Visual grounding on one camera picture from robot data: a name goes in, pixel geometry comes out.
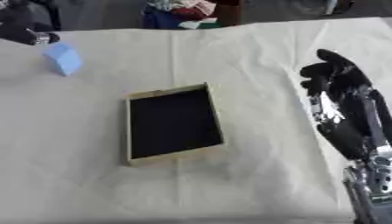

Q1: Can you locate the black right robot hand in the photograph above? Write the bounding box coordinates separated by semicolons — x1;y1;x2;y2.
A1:
298;48;392;162

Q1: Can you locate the tan box with black inside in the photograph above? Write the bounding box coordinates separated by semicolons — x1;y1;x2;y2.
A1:
122;82;227;167

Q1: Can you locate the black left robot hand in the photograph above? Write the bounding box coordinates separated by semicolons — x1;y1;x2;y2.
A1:
0;0;61;46

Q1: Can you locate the person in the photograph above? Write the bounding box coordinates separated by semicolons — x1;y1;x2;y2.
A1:
141;0;242;30

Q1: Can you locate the light blue block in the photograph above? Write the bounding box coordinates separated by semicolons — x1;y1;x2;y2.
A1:
41;41;85;78

